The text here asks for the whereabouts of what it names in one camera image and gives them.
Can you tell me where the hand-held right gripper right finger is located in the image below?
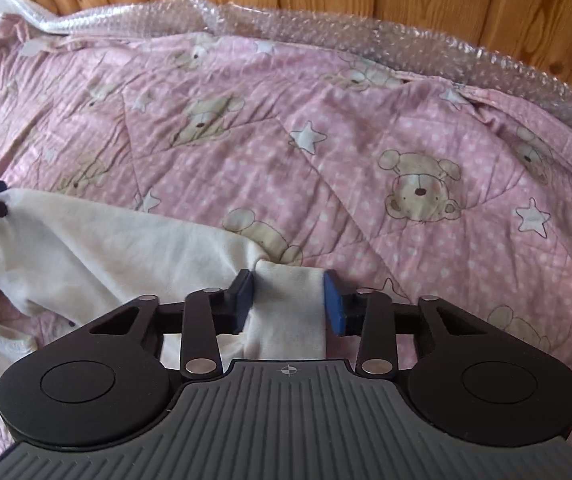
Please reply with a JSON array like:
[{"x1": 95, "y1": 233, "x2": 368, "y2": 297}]
[{"x1": 322, "y1": 270, "x2": 472, "y2": 377}]

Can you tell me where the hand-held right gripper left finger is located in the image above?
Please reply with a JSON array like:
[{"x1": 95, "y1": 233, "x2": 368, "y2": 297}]
[{"x1": 88, "y1": 269, "x2": 256, "y2": 378}]

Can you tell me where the cream baby garment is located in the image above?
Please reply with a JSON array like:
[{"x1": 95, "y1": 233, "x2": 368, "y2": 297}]
[{"x1": 0, "y1": 187, "x2": 327, "y2": 376}]

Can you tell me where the pink bear printed blanket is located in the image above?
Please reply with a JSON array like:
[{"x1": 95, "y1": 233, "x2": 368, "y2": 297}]
[{"x1": 0, "y1": 10, "x2": 572, "y2": 466}]

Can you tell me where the clear bubble wrap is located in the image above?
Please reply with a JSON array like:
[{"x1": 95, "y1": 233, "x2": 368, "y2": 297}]
[{"x1": 0, "y1": 0, "x2": 572, "y2": 156}]

